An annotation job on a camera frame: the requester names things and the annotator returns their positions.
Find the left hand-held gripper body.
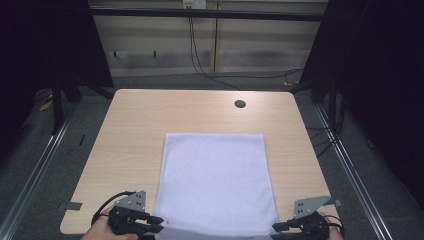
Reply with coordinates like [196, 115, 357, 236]
[107, 190, 152, 237]

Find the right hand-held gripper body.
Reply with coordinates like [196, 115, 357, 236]
[289, 194, 343, 240]

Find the white towel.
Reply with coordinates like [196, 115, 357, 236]
[153, 132, 280, 240]

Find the person's right hand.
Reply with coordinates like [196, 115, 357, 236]
[318, 211, 345, 240]

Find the person's left hand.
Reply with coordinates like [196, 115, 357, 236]
[80, 204, 140, 240]

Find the grey tape strip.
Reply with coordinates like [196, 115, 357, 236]
[56, 200, 84, 213]

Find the yellow floor item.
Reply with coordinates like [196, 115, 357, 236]
[38, 99, 54, 113]

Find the black curtain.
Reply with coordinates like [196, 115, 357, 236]
[0, 0, 115, 164]
[290, 0, 424, 209]

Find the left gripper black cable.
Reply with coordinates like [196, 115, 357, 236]
[91, 190, 137, 225]

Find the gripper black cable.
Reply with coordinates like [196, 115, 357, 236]
[323, 214, 344, 232]
[91, 190, 137, 225]

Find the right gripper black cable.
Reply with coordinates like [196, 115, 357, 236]
[323, 214, 344, 232]

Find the aluminium floor rail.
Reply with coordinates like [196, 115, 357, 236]
[314, 104, 395, 240]
[0, 108, 78, 240]

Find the bundle of black floor cables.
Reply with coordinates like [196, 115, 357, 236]
[305, 124, 344, 159]

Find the black metal stand post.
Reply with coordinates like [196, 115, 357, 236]
[327, 74, 338, 136]
[50, 74, 65, 136]

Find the black floor cable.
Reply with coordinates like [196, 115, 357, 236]
[209, 67, 305, 81]

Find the black hanging wall cable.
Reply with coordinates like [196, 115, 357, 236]
[187, 16, 242, 92]

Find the black horizontal frame bar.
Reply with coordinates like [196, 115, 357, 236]
[89, 7, 325, 23]

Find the white wall outlet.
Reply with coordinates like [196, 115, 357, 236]
[182, 0, 208, 10]

